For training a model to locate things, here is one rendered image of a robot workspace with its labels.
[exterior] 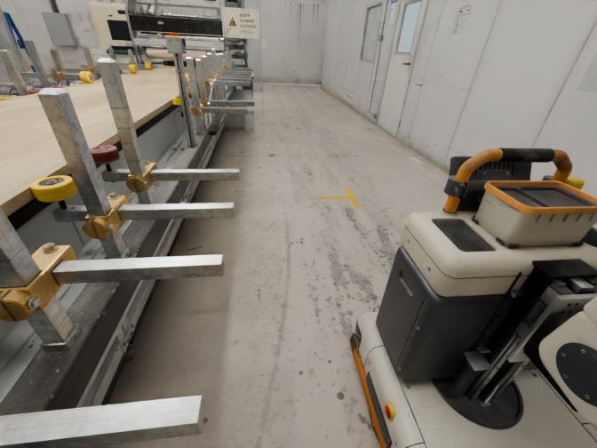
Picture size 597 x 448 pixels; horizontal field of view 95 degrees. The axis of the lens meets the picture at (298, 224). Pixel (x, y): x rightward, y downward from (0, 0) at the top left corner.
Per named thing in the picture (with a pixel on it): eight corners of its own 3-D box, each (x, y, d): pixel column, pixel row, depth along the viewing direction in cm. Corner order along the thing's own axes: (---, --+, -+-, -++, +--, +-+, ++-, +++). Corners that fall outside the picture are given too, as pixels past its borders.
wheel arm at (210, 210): (234, 213, 77) (234, 200, 75) (234, 220, 75) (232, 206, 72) (66, 218, 72) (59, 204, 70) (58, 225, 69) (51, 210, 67)
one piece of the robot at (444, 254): (365, 338, 117) (421, 142, 72) (482, 329, 123) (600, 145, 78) (397, 429, 89) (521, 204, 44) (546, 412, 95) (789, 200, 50)
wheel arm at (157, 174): (240, 179, 98) (239, 167, 96) (239, 182, 95) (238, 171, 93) (109, 180, 93) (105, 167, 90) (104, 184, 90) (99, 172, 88)
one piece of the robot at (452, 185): (429, 231, 85) (433, 156, 82) (530, 228, 89) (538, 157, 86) (453, 237, 74) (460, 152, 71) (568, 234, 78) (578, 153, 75)
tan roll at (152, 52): (244, 62, 408) (243, 52, 401) (243, 62, 397) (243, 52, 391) (142, 58, 390) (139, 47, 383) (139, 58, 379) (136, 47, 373)
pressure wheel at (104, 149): (104, 188, 87) (91, 153, 81) (95, 180, 91) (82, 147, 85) (131, 181, 92) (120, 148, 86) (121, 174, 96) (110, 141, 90)
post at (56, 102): (135, 271, 79) (67, 87, 53) (131, 280, 76) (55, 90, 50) (122, 272, 79) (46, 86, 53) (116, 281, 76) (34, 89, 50)
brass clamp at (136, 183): (161, 176, 98) (157, 162, 95) (147, 193, 86) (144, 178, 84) (142, 176, 97) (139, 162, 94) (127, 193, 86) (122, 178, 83)
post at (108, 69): (158, 214, 98) (115, 58, 72) (155, 220, 95) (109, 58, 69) (147, 215, 97) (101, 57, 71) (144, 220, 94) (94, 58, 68)
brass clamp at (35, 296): (83, 264, 55) (74, 244, 52) (38, 321, 44) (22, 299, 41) (50, 266, 54) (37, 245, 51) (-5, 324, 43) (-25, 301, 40)
